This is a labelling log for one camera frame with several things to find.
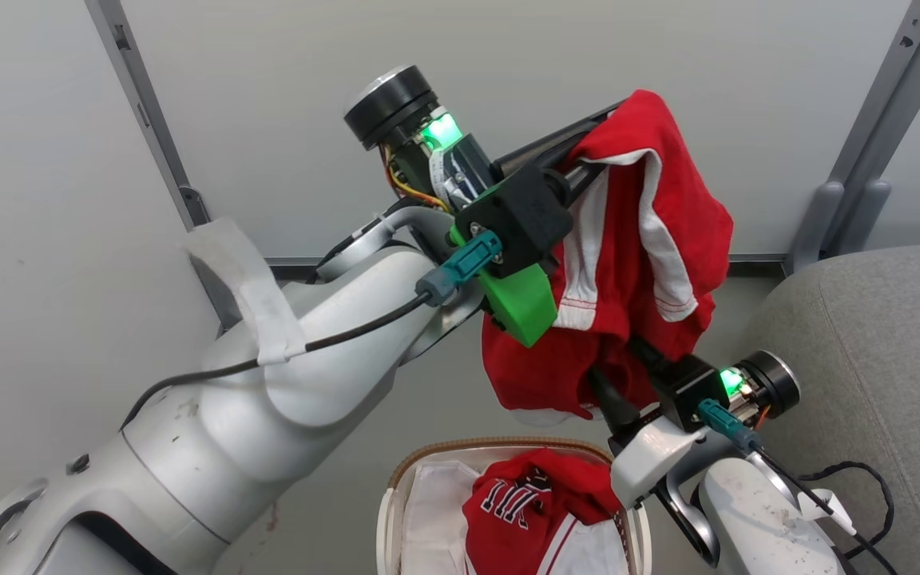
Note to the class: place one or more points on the red shorts with white stripes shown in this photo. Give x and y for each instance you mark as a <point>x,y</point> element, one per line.
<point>628,263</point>

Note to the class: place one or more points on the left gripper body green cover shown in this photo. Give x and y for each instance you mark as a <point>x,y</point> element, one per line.
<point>520,216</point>

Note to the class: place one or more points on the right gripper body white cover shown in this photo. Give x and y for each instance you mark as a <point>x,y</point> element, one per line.
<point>688,391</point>

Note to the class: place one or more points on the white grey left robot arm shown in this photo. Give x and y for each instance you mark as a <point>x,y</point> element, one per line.
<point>212,447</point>

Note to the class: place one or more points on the white laundry basket brown rim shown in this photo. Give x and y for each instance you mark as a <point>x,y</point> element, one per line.
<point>396,511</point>

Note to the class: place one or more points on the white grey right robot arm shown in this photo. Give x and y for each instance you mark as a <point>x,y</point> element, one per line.
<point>755,519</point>

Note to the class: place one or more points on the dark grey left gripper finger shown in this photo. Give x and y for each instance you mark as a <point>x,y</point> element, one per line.
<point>581,177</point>
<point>540,148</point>

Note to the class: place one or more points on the white basket liner cloth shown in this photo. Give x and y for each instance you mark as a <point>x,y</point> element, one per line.
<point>432,519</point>

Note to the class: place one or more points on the grey tubular partition foot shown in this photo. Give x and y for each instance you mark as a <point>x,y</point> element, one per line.
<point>843,220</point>

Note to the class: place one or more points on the red jersey with lettering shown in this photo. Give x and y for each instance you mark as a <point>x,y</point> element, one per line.
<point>536,511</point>

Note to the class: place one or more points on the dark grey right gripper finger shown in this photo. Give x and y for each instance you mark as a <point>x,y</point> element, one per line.
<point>645,353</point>
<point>612,399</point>

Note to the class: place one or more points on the grey partition frame post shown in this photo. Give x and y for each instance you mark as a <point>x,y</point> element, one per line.
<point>144,104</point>
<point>899,72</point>

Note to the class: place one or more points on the grey fabric sofa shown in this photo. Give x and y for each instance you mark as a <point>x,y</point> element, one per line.
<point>883,359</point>

